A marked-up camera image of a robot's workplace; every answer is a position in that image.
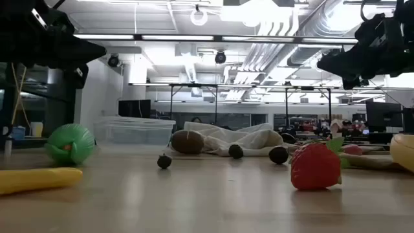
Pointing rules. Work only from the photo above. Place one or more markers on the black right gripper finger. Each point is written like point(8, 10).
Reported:
point(339, 53)
point(339, 69)

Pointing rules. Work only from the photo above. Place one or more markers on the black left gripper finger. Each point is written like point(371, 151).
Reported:
point(87, 43)
point(85, 56)

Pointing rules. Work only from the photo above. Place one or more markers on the pink toy fruit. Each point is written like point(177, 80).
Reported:
point(352, 149)

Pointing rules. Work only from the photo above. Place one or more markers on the green ribbed toy vegetable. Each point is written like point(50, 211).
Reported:
point(76, 142)

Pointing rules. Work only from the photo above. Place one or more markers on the red toy strawberry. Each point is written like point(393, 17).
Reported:
point(312, 168)

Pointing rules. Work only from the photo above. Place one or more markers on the yellow toy banana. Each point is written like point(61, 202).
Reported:
point(403, 152)

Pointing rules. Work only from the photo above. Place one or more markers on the glossy black toy grape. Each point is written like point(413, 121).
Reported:
point(278, 155)

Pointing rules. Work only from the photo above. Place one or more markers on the small dark toy blueberry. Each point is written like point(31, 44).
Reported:
point(164, 161)

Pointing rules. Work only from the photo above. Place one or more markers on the black toy blackberry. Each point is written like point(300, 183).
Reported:
point(235, 151)

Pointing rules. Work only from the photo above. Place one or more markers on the small yellow toy vegetable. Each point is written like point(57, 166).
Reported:
point(35, 179)

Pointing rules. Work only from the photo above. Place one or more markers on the brown toy kiwi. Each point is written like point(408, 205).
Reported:
point(187, 142)

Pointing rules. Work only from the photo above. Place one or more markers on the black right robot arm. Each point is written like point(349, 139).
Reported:
point(407, 32)

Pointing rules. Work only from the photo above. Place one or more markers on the clear plastic tupperware container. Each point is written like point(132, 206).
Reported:
point(134, 131)

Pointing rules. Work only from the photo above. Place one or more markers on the round black ceiling fixture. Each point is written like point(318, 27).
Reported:
point(220, 57)
point(113, 61)

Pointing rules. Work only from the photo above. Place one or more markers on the black monitor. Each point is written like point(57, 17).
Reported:
point(134, 108)
point(383, 114)

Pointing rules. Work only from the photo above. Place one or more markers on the pale yellow cup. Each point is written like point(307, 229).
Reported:
point(37, 129)

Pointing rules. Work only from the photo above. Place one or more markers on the long overhead light bar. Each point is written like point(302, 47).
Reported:
point(178, 37)

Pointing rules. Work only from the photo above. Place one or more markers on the blue box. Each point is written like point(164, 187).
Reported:
point(18, 133)

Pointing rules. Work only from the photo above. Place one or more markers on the white checked dish towel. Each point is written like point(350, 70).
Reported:
point(246, 139)

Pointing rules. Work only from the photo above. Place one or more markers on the person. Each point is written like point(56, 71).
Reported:
point(196, 120)

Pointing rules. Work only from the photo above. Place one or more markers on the black metal rig frame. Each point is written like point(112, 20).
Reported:
point(171, 103)
point(286, 106)

